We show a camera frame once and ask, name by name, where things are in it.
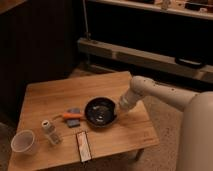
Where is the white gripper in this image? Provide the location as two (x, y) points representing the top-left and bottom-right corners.
(118, 90), (141, 112)

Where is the black ceramic bowl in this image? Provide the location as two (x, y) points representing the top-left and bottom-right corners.
(84, 97), (117, 127)

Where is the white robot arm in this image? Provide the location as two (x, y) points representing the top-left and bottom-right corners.
(118, 76), (213, 171)

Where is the long grey case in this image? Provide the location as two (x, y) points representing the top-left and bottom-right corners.
(77, 38), (213, 83)

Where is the blue grey sponge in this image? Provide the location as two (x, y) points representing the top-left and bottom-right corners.
(66, 108), (80, 128)

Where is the orange carrot toy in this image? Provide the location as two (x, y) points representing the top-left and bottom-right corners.
(53, 113), (84, 120)

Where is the wooden folding table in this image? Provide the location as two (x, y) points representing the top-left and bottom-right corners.
(8, 71), (159, 171)

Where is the metal pole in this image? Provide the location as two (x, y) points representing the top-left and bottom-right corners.
(82, 0), (91, 40)

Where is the clear spice bottle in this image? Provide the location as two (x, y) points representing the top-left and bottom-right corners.
(41, 120), (62, 145)

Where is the wooden shelf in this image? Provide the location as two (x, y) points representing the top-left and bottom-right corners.
(88, 0), (213, 21)

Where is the white plastic cup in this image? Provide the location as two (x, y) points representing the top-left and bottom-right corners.
(11, 130), (37, 155)

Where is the black handle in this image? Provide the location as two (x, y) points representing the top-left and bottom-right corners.
(175, 58), (206, 69)

